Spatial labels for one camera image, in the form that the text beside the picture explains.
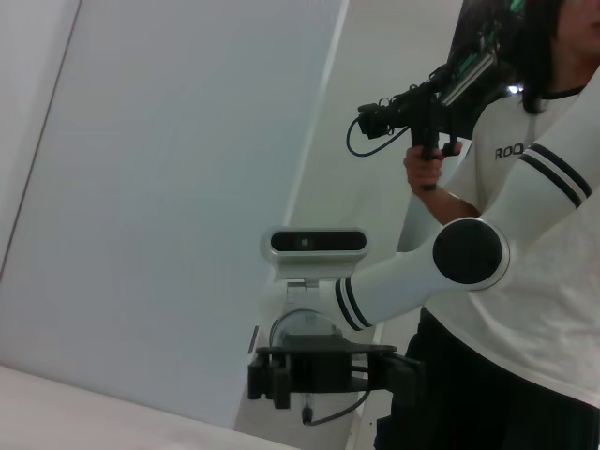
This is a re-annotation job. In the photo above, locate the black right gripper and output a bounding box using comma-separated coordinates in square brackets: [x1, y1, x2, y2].
[247, 335, 426, 412]

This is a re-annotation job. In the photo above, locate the black handheld camera rig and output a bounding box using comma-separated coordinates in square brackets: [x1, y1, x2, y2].
[346, 60, 474, 191]

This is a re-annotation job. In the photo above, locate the person's bare forearm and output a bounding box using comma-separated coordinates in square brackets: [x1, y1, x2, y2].
[412, 185, 482, 222]

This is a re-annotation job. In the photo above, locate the person's bare hand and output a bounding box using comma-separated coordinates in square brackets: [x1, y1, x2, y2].
[403, 142, 463, 196]

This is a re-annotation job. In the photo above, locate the person in white shirt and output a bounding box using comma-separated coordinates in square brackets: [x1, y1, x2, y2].
[374, 0, 600, 450]

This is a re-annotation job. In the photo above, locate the pale blue partition panel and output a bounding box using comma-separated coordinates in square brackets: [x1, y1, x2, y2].
[0, 0, 351, 430]

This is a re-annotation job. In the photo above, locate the green ceiling pipe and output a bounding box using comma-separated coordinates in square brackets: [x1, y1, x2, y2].
[457, 0, 527, 79]

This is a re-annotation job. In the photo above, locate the silver ceiling rail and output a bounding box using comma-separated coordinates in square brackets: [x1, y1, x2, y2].
[440, 51, 499, 107]

